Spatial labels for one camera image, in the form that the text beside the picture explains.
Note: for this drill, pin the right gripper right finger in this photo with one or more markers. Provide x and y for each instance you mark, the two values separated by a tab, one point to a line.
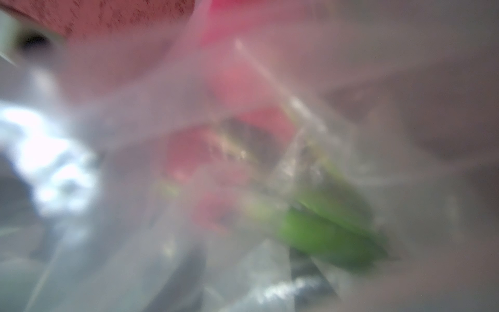
310	285

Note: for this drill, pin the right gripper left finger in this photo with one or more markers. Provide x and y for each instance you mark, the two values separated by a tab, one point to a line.
182	292

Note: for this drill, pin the dragon fruit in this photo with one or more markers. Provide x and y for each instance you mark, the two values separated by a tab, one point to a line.
256	174

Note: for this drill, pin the clear zip-top bag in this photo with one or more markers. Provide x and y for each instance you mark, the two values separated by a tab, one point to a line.
402	95

